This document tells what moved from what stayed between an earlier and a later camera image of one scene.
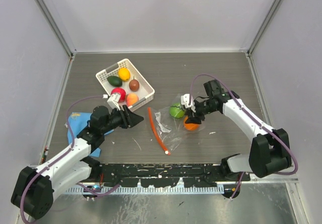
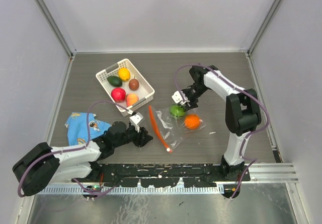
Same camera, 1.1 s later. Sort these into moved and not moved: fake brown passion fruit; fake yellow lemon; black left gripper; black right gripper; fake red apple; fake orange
Moved: black left gripper; black right gripper
Not moved: fake brown passion fruit; fake orange; fake yellow lemon; fake red apple
